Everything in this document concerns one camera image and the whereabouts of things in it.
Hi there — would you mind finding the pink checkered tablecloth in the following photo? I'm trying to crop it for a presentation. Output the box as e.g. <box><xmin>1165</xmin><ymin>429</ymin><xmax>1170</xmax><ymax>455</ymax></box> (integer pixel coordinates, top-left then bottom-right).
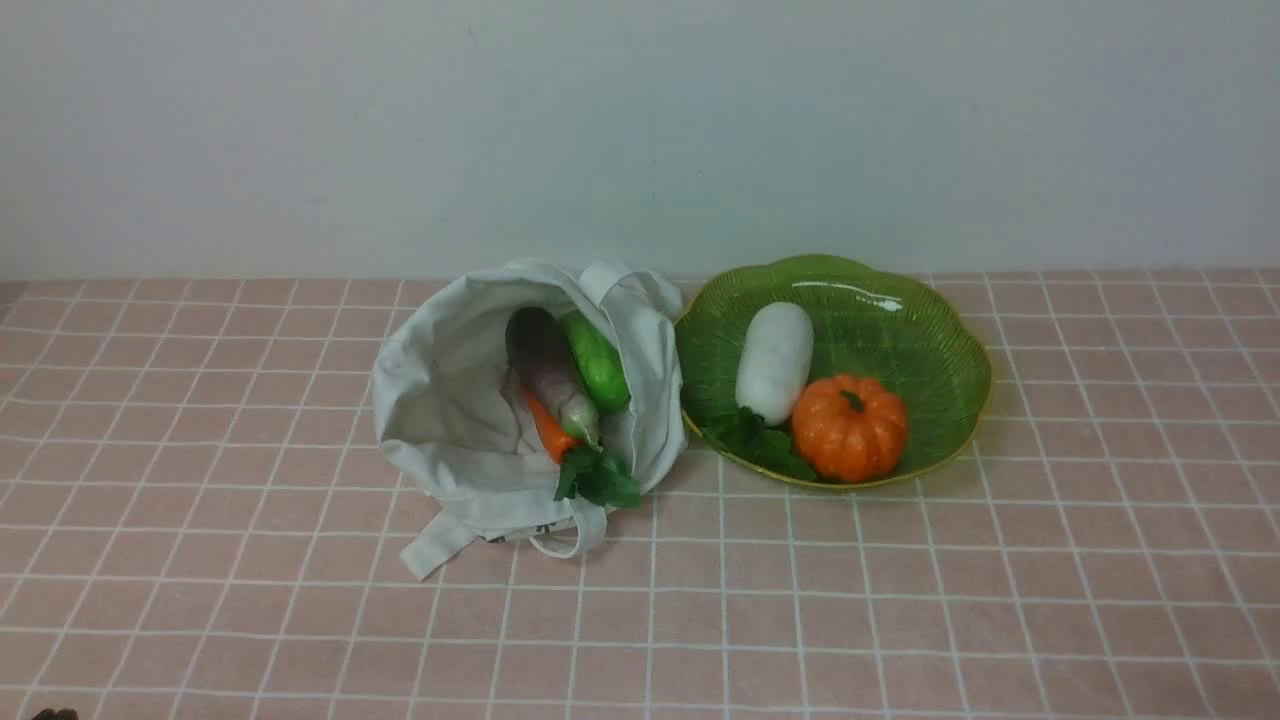
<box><xmin>1</xmin><ymin>268</ymin><xmax>1279</xmax><ymax>719</ymax></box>

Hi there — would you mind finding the orange carrot with leaves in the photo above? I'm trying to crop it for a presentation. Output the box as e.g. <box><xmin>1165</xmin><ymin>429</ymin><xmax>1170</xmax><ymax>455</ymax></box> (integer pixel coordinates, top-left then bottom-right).
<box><xmin>520</xmin><ymin>387</ymin><xmax>641</xmax><ymax>509</ymax></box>

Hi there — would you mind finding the orange pumpkin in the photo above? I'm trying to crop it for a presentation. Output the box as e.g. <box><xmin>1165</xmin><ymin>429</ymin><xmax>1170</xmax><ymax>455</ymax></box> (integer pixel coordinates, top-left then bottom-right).
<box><xmin>790</xmin><ymin>374</ymin><xmax>909</xmax><ymax>486</ymax></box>

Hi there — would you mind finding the white cloth tote bag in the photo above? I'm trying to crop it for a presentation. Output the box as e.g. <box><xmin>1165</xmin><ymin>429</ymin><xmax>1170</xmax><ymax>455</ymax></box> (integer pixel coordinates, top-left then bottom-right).
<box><xmin>372</xmin><ymin>260</ymin><xmax>687</xmax><ymax>580</ymax></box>

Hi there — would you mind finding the white radish with leaves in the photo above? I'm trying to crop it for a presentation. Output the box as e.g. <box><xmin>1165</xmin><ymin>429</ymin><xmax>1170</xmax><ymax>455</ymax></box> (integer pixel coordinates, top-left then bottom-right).
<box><xmin>705</xmin><ymin>302</ymin><xmax>817</xmax><ymax>480</ymax></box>

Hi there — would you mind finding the green glass scalloped plate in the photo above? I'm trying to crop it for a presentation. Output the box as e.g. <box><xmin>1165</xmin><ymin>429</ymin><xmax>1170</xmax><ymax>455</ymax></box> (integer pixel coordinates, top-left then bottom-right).
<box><xmin>675</xmin><ymin>254</ymin><xmax>993</xmax><ymax>493</ymax></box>

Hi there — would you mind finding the purple eggplant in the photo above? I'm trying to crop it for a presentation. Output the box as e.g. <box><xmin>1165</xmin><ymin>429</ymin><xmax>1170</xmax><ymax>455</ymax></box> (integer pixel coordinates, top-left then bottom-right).
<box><xmin>506</xmin><ymin>306</ymin><xmax>602</xmax><ymax>448</ymax></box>

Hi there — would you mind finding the green cucumber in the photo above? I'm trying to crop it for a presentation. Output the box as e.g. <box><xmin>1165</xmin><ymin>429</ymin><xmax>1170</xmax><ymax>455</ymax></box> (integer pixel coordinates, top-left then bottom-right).
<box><xmin>558</xmin><ymin>311</ymin><xmax>631</xmax><ymax>415</ymax></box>

